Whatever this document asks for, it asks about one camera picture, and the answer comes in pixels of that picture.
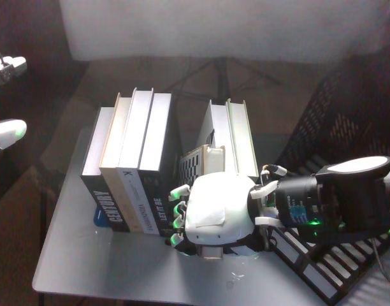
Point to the black tripod stand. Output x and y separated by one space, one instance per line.
223 83

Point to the white backdrop sheet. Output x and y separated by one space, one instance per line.
214 25

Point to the black Century book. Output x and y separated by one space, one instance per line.
102 204

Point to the cream cover book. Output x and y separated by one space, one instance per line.
118 134

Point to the checkered cover book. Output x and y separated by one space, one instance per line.
214 159

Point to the black Let It Be book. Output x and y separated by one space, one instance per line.
156 127

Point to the black mesh file tray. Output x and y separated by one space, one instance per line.
341 111

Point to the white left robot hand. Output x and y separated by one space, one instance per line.
217 207

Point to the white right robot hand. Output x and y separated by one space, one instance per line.
8 134

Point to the white Fashionopolis book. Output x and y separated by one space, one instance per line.
141 127

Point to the blue metal bookend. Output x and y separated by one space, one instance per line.
97 220

